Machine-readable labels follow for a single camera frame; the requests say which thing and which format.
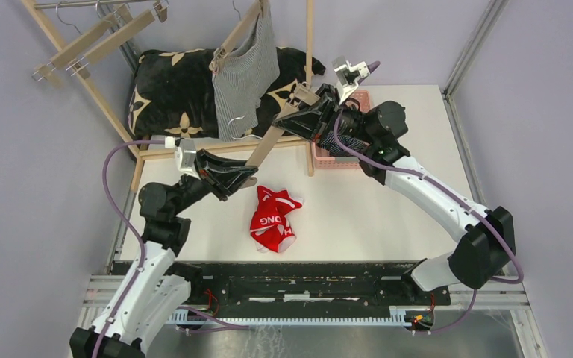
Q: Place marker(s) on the metal hanging rod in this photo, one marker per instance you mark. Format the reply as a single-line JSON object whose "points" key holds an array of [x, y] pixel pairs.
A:
{"points": [[91, 3]]}

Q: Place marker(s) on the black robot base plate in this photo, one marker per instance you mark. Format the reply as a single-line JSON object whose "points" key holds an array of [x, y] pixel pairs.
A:
{"points": [[306, 290]]}

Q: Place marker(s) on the wooden clothes rack frame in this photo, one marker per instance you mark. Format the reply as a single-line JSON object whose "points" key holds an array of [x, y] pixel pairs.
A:
{"points": [[143, 155]]}

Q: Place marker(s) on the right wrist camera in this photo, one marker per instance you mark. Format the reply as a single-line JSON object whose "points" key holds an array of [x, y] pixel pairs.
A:
{"points": [[349, 76]]}

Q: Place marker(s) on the grey striped underwear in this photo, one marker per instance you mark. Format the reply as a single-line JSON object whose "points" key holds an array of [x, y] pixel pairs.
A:
{"points": [[244, 78]]}

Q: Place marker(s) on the empty beige clip hanger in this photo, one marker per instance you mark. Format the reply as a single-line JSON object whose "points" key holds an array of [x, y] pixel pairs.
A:
{"points": [[68, 55]]}

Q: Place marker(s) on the beige hanger with red underwear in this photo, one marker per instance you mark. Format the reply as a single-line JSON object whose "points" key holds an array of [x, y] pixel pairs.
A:
{"points": [[273, 134]]}

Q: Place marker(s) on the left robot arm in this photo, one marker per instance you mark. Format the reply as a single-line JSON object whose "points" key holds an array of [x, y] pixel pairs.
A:
{"points": [[152, 288]]}

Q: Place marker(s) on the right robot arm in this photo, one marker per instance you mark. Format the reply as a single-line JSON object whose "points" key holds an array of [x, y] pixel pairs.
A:
{"points": [[485, 238]]}

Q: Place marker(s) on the black floral plush cushion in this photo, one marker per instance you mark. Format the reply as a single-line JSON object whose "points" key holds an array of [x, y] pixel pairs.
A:
{"points": [[173, 93]]}

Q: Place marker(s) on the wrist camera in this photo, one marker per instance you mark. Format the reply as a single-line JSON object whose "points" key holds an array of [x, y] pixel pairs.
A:
{"points": [[349, 76], [184, 154]]}

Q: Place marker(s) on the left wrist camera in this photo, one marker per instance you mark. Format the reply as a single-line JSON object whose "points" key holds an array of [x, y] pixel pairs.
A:
{"points": [[184, 154]]}

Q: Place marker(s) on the aluminium corner profile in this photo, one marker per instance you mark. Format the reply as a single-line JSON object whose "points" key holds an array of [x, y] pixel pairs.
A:
{"points": [[473, 46]]}

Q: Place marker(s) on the white slotted cable duct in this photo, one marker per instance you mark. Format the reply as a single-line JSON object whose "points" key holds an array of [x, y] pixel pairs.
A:
{"points": [[396, 318]]}

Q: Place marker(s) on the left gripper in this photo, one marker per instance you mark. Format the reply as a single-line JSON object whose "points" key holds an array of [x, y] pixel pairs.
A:
{"points": [[226, 174]]}

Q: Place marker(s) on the red underwear with white lettering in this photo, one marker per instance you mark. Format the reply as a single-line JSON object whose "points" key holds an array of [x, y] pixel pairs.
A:
{"points": [[270, 228]]}

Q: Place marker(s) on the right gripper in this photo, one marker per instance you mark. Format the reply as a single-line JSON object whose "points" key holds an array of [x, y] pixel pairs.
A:
{"points": [[308, 124]]}

